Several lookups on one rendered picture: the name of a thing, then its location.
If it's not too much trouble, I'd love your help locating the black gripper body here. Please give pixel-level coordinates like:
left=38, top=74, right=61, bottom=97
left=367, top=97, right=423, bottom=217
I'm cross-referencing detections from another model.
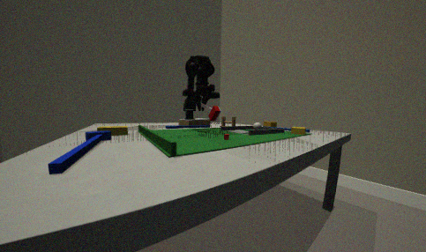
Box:
left=182, top=79, right=220, bottom=99

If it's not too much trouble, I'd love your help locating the white golf ball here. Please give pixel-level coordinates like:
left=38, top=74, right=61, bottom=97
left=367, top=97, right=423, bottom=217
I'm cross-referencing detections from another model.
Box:
left=253, top=122, right=261, bottom=130

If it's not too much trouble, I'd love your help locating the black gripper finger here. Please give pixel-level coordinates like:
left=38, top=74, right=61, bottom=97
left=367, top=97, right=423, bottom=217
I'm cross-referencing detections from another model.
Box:
left=201, top=97, right=211, bottom=104
left=192, top=96, right=202, bottom=111

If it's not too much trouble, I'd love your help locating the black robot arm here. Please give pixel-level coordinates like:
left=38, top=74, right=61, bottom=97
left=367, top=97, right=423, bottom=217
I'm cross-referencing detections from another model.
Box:
left=183, top=56, right=215, bottom=120

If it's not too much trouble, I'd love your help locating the green putting mat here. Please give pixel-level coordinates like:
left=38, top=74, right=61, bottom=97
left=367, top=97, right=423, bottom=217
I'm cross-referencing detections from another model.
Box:
left=137, top=128, right=312, bottom=158

